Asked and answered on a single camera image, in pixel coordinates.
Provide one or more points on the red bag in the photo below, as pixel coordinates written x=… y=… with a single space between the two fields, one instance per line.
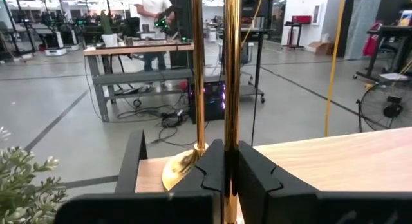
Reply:
x=370 y=43

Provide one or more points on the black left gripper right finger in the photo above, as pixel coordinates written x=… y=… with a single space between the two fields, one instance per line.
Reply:
x=289 y=204

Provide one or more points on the black rolling desk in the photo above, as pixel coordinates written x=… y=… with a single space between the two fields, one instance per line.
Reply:
x=389 y=29

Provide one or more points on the red box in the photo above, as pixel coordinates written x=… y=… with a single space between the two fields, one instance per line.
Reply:
x=301 y=19

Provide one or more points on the grey hanging curtain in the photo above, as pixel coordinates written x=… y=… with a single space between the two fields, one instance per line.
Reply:
x=363 y=18

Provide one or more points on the green white-flowered faux plant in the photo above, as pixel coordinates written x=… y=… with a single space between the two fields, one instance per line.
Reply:
x=19 y=185

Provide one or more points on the tall brass candlestick holder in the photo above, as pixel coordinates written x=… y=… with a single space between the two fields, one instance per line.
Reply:
x=198 y=72
x=232 y=72

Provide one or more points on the black handheld robot arm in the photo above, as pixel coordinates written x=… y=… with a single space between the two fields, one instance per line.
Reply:
x=162 y=22

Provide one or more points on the tall black cabinet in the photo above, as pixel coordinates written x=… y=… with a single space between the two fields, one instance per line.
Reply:
x=183 y=24

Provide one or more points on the cactus in white pot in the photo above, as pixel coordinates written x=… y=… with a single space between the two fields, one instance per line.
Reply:
x=109 y=40

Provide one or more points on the person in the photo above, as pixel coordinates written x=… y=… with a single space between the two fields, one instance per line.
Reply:
x=153 y=5

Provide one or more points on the wooden-top grey workbench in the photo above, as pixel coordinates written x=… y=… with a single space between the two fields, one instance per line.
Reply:
x=135 y=48

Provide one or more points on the brown cardboard box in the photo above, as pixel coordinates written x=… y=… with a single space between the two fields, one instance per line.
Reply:
x=320 y=48

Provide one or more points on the black computer tower with lights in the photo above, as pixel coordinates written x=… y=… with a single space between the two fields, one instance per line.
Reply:
x=213 y=105

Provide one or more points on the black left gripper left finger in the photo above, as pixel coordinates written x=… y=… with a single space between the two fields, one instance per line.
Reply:
x=145 y=208

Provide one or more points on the black floor fan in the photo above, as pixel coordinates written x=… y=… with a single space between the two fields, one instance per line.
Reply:
x=393 y=109

